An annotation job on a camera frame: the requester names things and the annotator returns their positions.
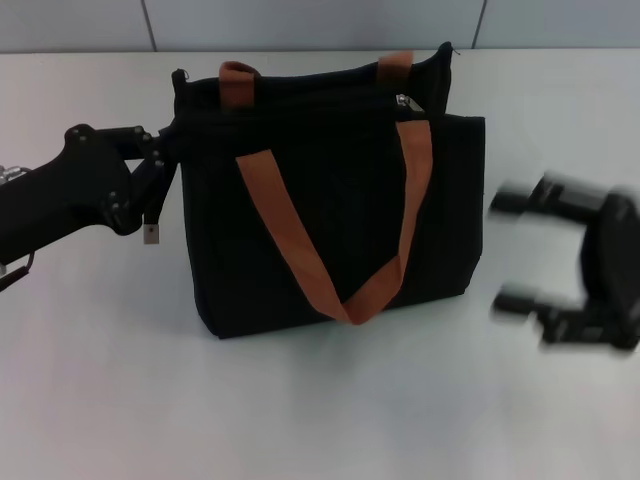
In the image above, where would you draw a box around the silver zipper pull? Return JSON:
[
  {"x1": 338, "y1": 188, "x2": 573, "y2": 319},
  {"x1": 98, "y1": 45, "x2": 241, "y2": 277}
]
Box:
[{"x1": 396, "y1": 93, "x2": 427, "y2": 122}]

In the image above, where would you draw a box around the black bag with orange straps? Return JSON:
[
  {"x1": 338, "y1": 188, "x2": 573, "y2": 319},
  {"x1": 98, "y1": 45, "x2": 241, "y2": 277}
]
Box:
[{"x1": 142, "y1": 41, "x2": 487, "y2": 341}]

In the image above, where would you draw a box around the silver left gripper cable connector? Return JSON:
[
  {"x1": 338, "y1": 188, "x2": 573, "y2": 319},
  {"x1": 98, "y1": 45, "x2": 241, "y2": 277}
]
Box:
[{"x1": 0, "y1": 164, "x2": 27, "y2": 187}]

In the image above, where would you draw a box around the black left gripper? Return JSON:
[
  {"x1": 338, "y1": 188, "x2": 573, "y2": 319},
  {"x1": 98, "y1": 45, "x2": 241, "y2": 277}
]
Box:
[{"x1": 0, "y1": 117, "x2": 184, "y2": 266}]

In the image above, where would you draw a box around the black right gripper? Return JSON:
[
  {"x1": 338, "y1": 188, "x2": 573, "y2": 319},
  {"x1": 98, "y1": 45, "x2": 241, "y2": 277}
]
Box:
[{"x1": 487, "y1": 172, "x2": 640, "y2": 352}]

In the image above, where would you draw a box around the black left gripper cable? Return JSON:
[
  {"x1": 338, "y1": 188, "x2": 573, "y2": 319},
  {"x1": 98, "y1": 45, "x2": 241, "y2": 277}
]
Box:
[{"x1": 0, "y1": 252, "x2": 37, "y2": 294}]

